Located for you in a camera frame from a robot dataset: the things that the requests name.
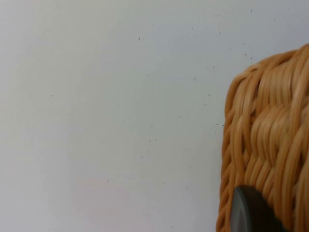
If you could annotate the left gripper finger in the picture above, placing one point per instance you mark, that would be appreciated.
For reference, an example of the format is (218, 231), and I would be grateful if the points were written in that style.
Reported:
(251, 212)

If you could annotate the pale wicker basket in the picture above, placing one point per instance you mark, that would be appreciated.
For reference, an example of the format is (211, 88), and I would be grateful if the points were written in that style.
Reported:
(268, 125)

